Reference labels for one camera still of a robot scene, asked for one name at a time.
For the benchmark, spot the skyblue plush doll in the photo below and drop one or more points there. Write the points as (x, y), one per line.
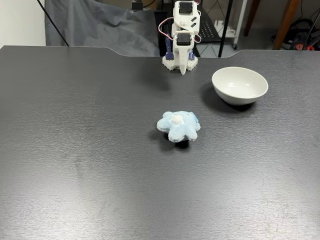
(178, 128)

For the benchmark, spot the white bowl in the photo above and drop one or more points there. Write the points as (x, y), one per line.
(240, 86)

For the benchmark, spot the blue clamp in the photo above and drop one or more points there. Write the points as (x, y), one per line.
(191, 55)
(169, 48)

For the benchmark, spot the black upright panel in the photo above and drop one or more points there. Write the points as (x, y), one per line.
(158, 32)

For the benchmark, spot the black metal rack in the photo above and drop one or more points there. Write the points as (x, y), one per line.
(210, 30)

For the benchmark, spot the white metal rack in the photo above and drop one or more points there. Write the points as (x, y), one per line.
(240, 20)

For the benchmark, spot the slim wooden leg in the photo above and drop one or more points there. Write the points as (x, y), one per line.
(250, 17)

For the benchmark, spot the grey cloth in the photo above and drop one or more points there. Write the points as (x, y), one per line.
(100, 27)

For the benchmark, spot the thick wooden leg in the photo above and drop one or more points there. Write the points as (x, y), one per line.
(285, 22)

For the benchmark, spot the black red vacuum cleaner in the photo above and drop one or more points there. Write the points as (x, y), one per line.
(300, 27)

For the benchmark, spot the black tripod leg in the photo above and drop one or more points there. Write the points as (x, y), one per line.
(53, 23)

